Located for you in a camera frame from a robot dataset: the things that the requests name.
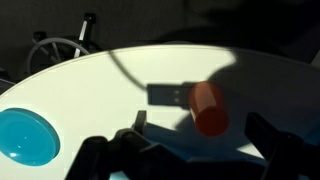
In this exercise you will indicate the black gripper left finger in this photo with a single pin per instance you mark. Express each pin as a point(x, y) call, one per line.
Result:
point(130, 152)

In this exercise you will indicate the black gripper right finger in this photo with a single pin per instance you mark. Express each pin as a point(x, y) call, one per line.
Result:
point(287, 154)

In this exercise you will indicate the teal blue round plate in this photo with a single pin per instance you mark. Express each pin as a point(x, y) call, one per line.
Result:
point(27, 138)

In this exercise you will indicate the round white pedestal table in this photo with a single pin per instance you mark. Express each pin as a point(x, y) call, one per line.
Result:
point(100, 93)

